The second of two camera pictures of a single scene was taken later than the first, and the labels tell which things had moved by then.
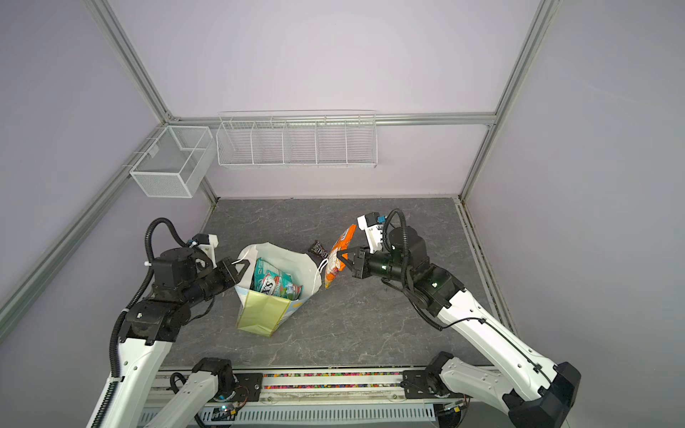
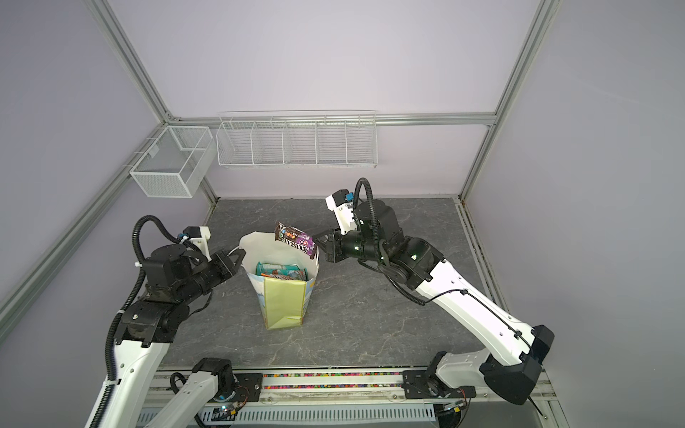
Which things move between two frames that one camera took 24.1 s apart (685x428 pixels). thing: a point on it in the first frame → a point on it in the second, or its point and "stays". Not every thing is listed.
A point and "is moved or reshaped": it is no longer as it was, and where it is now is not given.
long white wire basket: (298, 139) stays
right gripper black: (359, 267) → (332, 247)
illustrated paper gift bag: (277, 282) is moved or reshaped
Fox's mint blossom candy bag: (269, 279) → (287, 271)
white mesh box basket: (177, 163) stays
